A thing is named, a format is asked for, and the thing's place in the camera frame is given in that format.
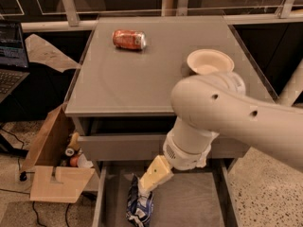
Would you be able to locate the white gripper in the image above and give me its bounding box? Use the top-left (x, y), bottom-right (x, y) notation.
top-left (138, 131), bottom-right (211, 193)

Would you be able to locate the blue chip bag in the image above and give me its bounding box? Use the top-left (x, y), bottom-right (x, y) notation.
top-left (126, 175), bottom-right (153, 227)

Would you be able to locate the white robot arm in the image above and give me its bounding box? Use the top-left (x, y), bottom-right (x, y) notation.
top-left (138, 72), bottom-right (303, 194)

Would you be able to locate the grey open middle drawer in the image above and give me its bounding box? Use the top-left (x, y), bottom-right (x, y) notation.
top-left (92, 159), bottom-right (241, 227)

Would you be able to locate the grey top drawer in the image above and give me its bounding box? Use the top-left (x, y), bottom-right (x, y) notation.
top-left (78, 134), bottom-right (249, 161)

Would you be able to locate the grey cabinet with counter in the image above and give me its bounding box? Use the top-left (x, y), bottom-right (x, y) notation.
top-left (63, 15), bottom-right (280, 175)

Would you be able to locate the white object in box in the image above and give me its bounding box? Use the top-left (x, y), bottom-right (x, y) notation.
top-left (77, 154), bottom-right (94, 168)

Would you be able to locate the orange fruit in box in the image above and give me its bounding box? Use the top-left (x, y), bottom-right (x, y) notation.
top-left (69, 155), bottom-right (80, 167)

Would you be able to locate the tan bottle in box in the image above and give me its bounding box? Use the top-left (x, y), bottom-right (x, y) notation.
top-left (64, 132), bottom-right (80, 157)

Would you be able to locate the cardboard box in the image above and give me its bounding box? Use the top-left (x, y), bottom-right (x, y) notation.
top-left (21, 106), bottom-right (95, 203)

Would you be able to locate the white paper bowl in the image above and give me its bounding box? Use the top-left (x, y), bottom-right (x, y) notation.
top-left (187, 49), bottom-right (235, 75)

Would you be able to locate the orange soda can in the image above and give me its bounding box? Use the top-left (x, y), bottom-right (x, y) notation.
top-left (112, 29), bottom-right (147, 50)

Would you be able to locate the black laptop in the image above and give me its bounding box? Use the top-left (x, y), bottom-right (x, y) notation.
top-left (0, 20), bottom-right (29, 102)

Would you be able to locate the black power cable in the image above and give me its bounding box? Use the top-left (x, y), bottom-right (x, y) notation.
top-left (0, 126), bottom-right (74, 227)

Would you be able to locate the metal railing frame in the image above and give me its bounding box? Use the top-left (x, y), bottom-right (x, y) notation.
top-left (0, 0), bottom-right (303, 32)

